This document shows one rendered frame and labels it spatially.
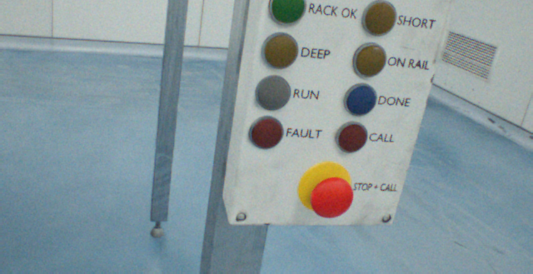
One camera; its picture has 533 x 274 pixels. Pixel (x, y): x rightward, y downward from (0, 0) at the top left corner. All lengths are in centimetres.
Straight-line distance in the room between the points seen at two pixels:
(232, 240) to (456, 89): 394
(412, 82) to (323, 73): 9
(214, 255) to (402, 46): 30
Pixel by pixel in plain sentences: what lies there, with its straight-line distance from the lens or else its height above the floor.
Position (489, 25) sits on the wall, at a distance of 423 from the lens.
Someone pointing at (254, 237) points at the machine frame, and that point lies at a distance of 55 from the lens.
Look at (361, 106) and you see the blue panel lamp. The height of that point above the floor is 95.
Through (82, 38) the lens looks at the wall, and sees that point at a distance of 423.
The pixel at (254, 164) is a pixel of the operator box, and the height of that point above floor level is 89.
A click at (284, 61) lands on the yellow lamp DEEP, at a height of 99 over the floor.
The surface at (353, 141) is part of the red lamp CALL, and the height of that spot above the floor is 92.
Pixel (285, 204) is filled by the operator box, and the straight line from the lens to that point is 47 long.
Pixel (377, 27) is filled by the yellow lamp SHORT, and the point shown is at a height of 102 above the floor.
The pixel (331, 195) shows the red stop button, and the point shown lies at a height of 88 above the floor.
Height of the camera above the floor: 108
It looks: 21 degrees down
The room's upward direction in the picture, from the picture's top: 9 degrees clockwise
